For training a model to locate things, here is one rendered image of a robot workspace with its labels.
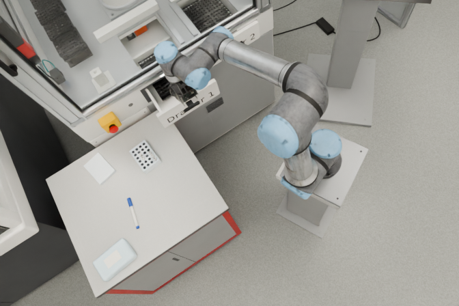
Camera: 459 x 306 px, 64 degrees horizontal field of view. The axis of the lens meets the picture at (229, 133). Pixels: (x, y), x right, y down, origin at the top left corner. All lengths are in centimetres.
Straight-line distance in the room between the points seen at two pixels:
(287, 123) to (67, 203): 114
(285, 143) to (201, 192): 72
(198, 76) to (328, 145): 52
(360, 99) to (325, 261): 104
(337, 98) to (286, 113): 162
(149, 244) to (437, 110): 195
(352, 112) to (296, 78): 154
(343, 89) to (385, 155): 50
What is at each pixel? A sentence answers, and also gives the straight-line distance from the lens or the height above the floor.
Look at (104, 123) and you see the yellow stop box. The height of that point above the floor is 91.
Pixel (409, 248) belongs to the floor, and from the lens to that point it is 237.
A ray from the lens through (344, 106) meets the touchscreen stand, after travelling 253.
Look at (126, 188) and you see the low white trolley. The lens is 168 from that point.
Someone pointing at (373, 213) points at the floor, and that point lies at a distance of 236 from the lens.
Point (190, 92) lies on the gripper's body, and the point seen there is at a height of 108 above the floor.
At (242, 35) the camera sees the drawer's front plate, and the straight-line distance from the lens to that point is 172.
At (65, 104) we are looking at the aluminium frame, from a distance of 154.
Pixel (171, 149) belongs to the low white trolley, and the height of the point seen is 76.
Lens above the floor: 225
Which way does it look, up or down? 65 degrees down
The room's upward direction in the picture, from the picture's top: 18 degrees counter-clockwise
